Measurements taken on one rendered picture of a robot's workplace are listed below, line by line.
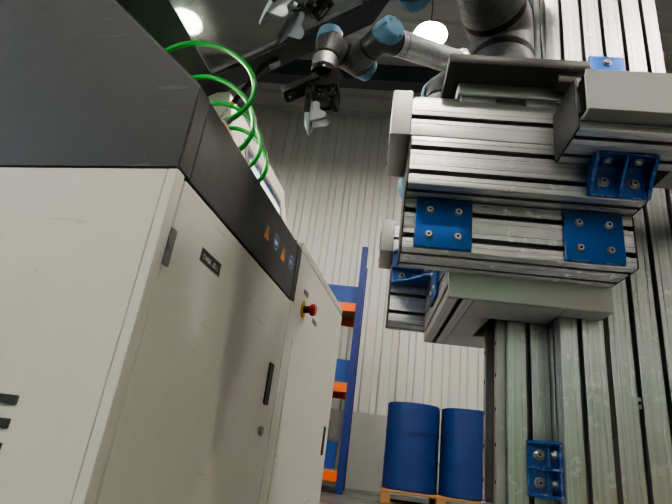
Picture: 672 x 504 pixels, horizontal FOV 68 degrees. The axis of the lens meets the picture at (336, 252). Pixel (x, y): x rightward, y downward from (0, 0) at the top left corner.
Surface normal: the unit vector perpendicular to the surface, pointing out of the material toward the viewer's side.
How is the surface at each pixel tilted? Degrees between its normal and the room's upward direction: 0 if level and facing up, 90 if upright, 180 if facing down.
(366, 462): 90
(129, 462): 90
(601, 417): 90
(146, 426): 90
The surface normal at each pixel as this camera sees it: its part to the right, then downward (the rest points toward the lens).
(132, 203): -0.18, -0.39
